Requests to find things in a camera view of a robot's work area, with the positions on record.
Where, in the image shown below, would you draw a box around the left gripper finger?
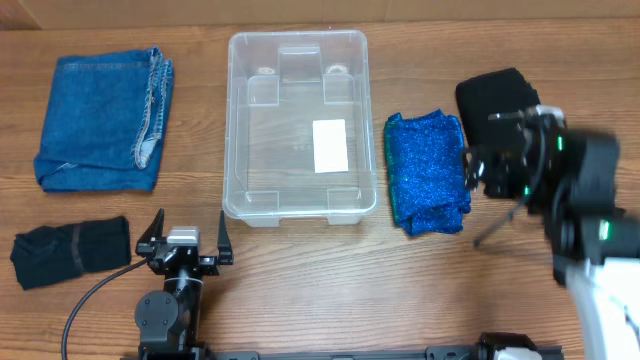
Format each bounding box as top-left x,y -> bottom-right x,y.
217,211 -> 233,257
137,208 -> 165,245

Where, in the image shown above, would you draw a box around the large black garment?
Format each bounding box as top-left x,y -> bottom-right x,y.
455,68 -> 540,151

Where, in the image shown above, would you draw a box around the blue sequin fabric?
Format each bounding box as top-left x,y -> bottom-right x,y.
383,110 -> 471,237

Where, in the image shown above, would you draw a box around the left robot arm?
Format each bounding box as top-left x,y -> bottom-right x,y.
134,210 -> 234,360

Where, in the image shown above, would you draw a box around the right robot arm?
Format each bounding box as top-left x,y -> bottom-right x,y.
462,105 -> 639,359

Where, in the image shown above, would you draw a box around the small black garment left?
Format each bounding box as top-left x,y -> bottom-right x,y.
10,216 -> 131,290

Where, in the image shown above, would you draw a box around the folded blue denim jeans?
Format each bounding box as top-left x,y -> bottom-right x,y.
34,47 -> 175,193

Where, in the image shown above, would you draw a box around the clear plastic storage bin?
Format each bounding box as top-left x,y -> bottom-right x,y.
222,30 -> 378,227

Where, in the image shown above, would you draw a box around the white label in bin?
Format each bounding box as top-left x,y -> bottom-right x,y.
312,119 -> 349,173

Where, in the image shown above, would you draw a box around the left black cable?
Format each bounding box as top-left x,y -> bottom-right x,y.
61,257 -> 151,360

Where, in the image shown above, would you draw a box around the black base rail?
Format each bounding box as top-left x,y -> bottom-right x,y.
119,332 -> 566,360

